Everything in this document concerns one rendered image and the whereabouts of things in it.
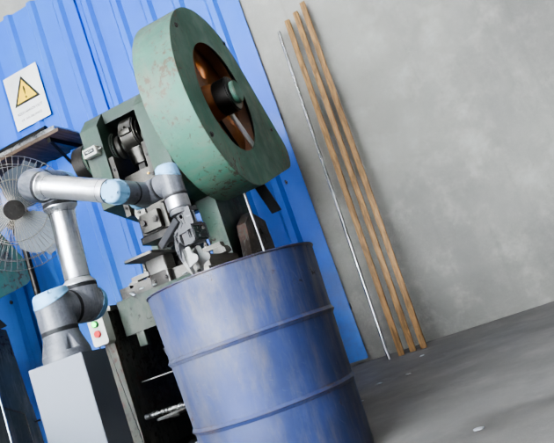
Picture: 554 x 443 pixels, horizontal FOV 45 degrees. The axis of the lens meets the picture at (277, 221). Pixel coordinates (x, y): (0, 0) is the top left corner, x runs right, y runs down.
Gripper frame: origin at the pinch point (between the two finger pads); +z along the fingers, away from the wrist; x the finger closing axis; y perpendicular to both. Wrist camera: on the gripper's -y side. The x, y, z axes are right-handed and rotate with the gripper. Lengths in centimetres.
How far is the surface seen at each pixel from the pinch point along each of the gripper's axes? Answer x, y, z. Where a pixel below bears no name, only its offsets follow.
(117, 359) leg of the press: 24, -75, 14
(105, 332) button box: 20, -72, 3
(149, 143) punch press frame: 50, -46, -68
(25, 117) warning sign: 130, -218, -173
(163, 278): 42, -55, -11
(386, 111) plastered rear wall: 194, 2, -72
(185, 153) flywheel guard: 37, -19, -50
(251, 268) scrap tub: -42, 52, 12
